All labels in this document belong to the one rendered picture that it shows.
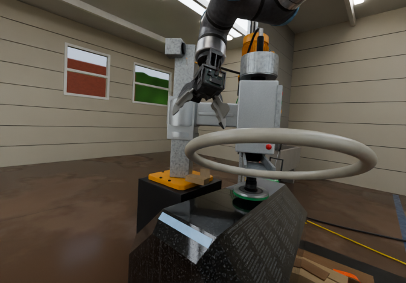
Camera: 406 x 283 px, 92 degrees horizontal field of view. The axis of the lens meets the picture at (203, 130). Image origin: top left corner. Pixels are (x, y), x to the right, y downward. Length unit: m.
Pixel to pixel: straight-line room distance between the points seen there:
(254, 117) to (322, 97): 5.05
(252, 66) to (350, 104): 4.99
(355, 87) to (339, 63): 0.72
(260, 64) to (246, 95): 0.18
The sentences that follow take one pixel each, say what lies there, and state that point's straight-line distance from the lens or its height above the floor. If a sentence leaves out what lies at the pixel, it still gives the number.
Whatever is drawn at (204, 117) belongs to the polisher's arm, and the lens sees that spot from 1.85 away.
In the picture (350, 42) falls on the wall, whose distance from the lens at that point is 6.38.
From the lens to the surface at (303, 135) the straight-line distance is 0.39.
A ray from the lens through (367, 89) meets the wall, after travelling 6.06.
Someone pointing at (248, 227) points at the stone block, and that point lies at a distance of 1.10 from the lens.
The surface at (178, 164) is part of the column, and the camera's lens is 1.94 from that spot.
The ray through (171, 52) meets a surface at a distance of 1.93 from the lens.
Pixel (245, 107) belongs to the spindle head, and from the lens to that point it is 1.16.
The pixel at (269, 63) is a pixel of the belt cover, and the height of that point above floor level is 1.67.
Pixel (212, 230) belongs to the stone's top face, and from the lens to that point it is 0.96.
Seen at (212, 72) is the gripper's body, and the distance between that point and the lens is 0.54.
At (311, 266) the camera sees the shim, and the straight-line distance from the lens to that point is 2.06.
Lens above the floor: 1.33
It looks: 3 degrees down
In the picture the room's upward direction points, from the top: 3 degrees clockwise
